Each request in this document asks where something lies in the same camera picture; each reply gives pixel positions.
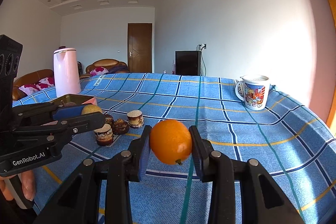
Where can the chocolate cupcake back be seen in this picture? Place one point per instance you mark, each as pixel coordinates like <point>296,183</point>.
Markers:
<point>135,118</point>

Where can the pink metal tin box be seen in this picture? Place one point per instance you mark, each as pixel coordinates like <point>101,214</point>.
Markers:
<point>78,99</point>

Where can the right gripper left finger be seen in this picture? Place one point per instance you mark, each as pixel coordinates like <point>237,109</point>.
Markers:
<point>127,166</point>

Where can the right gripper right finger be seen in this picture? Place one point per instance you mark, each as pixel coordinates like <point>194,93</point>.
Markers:
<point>213,166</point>

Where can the orange wooden near door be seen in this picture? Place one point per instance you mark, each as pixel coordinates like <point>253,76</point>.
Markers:
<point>325,67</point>

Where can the red white floral cushion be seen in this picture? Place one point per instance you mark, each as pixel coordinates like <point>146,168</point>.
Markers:
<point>44,83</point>

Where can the orange tangerine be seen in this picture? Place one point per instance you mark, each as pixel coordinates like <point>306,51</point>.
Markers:
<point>171,142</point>

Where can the person's left hand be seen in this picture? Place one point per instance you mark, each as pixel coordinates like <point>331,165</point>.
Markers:
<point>28,186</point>

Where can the dark brown far door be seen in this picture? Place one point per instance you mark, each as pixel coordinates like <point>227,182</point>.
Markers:
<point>139,46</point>

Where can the wall power socket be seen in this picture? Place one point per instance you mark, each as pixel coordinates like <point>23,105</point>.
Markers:
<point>201,47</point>

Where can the chocolate cupcake front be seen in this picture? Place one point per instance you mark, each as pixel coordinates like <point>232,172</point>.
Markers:
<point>104,135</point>

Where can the chocolate cupcake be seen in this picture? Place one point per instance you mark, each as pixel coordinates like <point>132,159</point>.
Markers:
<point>104,135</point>
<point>135,118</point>

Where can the cartoon printed white mug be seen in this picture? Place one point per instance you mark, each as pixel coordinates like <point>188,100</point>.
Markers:
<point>253,91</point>

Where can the blue plaid tablecloth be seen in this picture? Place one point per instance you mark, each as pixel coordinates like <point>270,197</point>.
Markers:
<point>289,140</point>

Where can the black television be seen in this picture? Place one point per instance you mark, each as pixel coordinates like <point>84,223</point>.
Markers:
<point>188,63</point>

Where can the yellow-green round fruit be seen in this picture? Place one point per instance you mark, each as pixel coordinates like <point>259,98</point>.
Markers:
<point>88,109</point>

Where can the brown leather armchair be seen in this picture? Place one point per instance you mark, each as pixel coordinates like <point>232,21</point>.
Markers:
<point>105,66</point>

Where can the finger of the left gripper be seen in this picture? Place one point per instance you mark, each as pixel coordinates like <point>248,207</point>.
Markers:
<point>45,112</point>
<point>74,125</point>

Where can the pink electric kettle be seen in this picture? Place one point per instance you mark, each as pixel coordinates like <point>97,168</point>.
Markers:
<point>66,74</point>

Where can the dark marbled round cake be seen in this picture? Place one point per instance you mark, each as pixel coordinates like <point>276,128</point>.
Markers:
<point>120,127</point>

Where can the brown leather sofa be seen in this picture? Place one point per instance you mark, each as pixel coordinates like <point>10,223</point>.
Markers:
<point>30,78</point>

